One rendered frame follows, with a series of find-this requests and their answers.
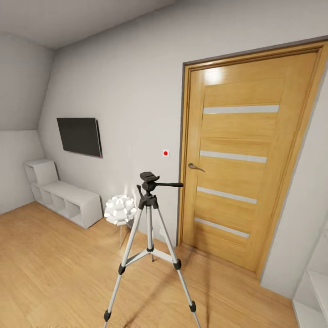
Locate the wall mounted tv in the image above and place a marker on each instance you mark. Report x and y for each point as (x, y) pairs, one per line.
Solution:
(79, 135)

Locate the door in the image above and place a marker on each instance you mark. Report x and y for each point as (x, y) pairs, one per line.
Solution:
(244, 119)

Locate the camera tripod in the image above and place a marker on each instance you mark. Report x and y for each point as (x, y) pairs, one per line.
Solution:
(149, 200)

